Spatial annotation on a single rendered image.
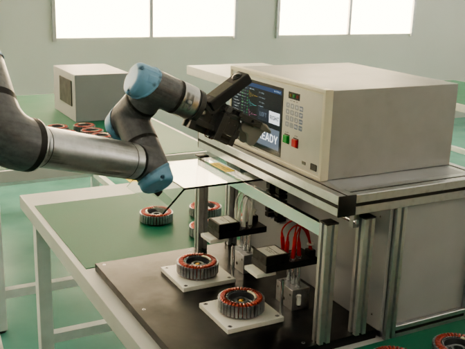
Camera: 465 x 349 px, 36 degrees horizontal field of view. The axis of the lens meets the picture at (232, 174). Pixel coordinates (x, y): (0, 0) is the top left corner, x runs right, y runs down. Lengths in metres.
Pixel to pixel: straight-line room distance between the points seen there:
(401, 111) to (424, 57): 6.70
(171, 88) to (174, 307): 0.56
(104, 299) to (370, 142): 0.77
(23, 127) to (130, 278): 0.79
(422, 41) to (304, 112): 6.74
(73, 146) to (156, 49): 5.30
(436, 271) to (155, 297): 0.69
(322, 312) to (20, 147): 0.75
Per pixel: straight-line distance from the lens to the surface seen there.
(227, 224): 1.87
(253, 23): 7.01
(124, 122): 1.52
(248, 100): 1.83
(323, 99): 1.55
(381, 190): 1.56
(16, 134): 1.22
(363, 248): 1.59
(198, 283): 1.86
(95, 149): 1.35
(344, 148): 1.61
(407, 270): 1.70
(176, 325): 1.68
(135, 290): 1.85
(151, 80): 1.46
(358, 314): 1.65
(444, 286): 1.81
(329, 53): 7.54
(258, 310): 1.69
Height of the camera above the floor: 1.55
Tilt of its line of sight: 16 degrees down
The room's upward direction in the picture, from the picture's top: 2 degrees clockwise
